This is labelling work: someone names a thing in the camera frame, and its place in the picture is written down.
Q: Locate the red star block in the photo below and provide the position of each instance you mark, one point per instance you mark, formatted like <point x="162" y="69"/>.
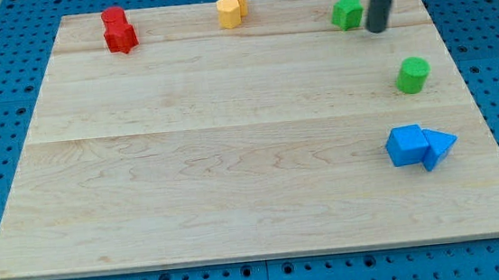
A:
<point x="120" y="38"/>

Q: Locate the green star block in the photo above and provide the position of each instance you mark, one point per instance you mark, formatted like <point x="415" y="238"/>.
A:
<point x="347" y="14"/>

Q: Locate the blue triangle block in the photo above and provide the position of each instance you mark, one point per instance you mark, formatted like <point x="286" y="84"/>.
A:
<point x="440" y="143"/>

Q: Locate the yellow hexagon block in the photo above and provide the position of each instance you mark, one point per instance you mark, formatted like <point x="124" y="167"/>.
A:
<point x="228" y="13"/>

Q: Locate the red cylinder block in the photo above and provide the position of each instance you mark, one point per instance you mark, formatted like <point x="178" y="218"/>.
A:
<point x="113" y="16"/>

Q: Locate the green cylinder block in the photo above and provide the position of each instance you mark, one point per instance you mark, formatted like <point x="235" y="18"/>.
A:
<point x="412" y="75"/>

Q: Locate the blue cube block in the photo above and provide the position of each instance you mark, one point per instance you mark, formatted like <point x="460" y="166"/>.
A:
<point x="406" y="145"/>

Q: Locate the light wooden board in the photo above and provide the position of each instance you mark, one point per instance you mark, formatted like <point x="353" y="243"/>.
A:
<point x="204" y="145"/>

